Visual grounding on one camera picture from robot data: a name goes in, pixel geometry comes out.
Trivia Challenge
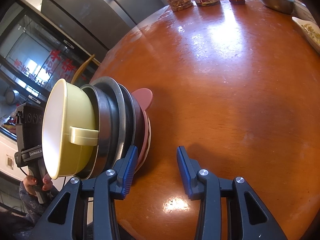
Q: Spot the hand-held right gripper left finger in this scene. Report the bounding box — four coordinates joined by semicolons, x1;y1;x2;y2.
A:
28;145;138;240

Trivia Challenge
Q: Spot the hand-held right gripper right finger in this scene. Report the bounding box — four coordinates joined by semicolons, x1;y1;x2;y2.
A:
176;146;288;240

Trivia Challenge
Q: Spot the yellow shell-shaped plate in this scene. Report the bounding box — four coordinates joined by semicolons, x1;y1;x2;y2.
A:
136;115;152;173

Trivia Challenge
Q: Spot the yellow enamel bowl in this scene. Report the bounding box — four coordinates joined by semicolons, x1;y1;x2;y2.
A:
42;78;100;180

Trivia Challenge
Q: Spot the shallow stainless steel plate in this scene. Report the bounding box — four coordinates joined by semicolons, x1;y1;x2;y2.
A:
122;83;137;160

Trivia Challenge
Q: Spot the medium stainless steel bowl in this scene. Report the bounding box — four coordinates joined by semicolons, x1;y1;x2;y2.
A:
80;84;118;180

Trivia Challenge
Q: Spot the large stainless steel bowl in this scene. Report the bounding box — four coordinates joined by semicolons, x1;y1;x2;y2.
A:
90;76;127;174

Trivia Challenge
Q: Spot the pink plastic plate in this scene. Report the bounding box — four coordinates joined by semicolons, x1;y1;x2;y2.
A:
130;87;153;167

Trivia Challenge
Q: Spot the person's left forearm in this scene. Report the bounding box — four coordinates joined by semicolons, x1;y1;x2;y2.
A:
19;182;60;222

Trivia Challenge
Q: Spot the person's left hand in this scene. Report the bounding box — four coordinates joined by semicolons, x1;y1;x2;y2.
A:
23;173;55;197

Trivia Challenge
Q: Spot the yellow chair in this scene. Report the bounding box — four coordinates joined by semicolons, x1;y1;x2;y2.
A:
71;54;97;84

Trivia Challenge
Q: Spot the grey refrigerator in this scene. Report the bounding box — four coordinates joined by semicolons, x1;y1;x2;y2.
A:
15;0;170;63

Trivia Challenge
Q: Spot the white dish with food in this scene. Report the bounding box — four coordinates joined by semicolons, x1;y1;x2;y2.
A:
292;17;320;53

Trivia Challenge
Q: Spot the small stainless steel bowl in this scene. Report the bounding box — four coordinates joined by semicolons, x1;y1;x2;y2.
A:
252;0;297;15

